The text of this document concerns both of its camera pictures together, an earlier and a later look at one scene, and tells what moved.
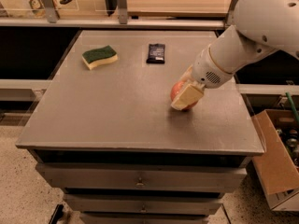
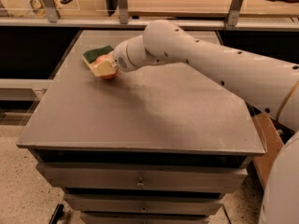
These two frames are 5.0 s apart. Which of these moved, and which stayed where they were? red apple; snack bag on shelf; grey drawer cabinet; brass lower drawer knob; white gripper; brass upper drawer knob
Moved: red apple; white gripper
Stayed: snack bag on shelf; brass upper drawer knob; brass lower drawer knob; grey drawer cabinet
